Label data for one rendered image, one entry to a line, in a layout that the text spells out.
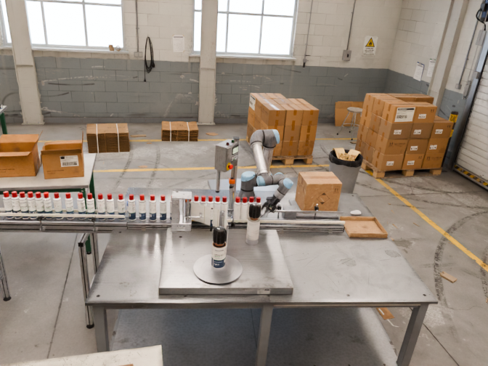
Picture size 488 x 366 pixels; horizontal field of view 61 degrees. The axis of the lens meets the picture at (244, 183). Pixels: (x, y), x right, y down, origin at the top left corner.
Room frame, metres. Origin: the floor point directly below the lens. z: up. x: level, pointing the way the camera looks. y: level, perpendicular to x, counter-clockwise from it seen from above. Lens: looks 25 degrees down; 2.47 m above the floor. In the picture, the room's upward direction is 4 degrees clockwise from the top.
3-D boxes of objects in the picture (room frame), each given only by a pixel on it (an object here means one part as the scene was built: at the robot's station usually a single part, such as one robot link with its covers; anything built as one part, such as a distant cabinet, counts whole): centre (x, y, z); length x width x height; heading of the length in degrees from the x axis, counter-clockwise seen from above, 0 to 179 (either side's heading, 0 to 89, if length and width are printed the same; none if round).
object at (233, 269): (2.13, 0.12, 0.89); 0.31 x 0.31 x 0.01
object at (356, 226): (2.87, -0.97, 0.85); 0.30 x 0.26 x 0.04; 97
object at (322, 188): (3.16, -0.63, 0.99); 0.30 x 0.24 x 0.27; 101
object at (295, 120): (6.76, -0.53, 0.45); 1.20 x 0.84 x 0.89; 17
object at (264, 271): (2.29, 0.09, 0.86); 0.80 x 0.67 x 0.05; 97
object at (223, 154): (2.82, 0.14, 1.38); 0.17 x 0.10 x 0.19; 152
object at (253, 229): (2.48, -0.09, 1.03); 0.09 x 0.09 x 0.30
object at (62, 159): (3.61, 1.72, 0.97); 0.51 x 0.39 x 0.37; 20
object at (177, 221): (2.61, 0.43, 1.01); 0.14 x 0.13 x 0.26; 97
